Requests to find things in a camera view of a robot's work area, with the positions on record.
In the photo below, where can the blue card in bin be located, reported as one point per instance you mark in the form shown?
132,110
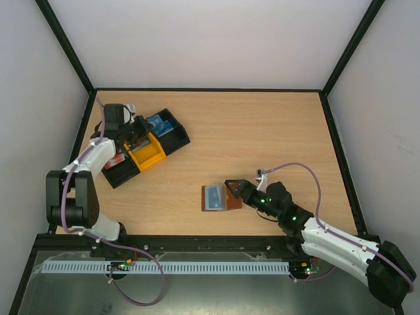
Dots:
163,128

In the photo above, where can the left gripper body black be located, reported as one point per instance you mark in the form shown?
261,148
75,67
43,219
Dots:
134,134

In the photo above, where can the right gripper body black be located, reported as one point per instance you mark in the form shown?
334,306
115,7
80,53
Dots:
245,191

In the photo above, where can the black bin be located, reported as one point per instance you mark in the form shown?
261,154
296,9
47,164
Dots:
177,138
121,173

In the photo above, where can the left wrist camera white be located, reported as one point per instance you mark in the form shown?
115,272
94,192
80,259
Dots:
128,113

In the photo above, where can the yellow bin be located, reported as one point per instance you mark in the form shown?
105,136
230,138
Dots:
146,153

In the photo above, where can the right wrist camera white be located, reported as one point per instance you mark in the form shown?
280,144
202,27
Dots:
262,179

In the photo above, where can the slotted cable duct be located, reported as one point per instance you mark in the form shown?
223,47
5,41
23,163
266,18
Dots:
169,267

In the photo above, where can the black frame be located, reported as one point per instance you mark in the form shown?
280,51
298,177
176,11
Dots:
366,21

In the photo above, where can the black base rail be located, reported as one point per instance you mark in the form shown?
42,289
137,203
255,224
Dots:
274,247

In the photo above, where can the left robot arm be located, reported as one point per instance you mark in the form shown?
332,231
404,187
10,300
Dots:
71,197

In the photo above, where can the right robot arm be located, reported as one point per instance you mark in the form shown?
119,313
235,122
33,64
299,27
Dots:
382,267

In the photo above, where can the black bin left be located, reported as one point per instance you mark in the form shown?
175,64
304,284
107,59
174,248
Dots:
121,173

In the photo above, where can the brown leather card holder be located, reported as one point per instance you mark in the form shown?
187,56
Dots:
230,203

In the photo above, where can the red white card in bin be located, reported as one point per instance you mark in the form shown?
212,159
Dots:
117,159

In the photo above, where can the black bin right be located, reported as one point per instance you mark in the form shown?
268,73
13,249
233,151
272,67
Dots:
177,138

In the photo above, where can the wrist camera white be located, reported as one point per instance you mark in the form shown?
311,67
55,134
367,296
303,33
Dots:
128,113
262,179

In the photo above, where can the blue VIP card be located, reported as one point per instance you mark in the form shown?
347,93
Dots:
213,198
155,120

